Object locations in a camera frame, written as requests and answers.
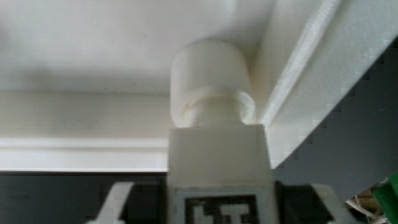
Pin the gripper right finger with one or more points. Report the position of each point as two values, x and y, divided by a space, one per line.
335 205

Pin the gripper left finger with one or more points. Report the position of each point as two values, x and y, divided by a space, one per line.
109 214

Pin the white leg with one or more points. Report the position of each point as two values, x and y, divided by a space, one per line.
219 178

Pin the white square tabletop tray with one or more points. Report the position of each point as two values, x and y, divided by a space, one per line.
86 56

